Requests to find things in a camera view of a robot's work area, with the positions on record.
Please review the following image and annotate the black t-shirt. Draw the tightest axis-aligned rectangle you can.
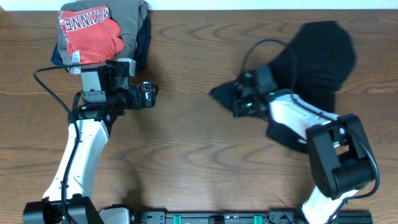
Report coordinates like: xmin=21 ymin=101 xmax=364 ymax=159
xmin=210 ymin=21 xmax=356 ymax=153

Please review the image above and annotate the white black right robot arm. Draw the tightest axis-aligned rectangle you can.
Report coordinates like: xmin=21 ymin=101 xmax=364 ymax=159
xmin=233 ymin=72 xmax=380 ymax=223

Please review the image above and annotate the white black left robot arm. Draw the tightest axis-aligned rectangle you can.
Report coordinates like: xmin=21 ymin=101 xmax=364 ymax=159
xmin=22 ymin=82 xmax=159 ymax=223

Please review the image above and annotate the navy folded garment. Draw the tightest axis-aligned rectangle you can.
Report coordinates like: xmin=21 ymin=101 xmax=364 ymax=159
xmin=50 ymin=16 xmax=151 ymax=70

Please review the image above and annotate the red printed folded shirt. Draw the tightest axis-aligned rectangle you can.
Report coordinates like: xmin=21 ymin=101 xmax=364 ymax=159
xmin=58 ymin=5 xmax=125 ymax=63

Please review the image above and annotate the grey folded garment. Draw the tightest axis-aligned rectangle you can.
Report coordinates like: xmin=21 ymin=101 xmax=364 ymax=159
xmin=61 ymin=0 xmax=148 ymax=60

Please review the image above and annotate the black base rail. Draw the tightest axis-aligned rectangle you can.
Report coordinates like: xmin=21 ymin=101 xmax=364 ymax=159
xmin=99 ymin=207 xmax=374 ymax=224

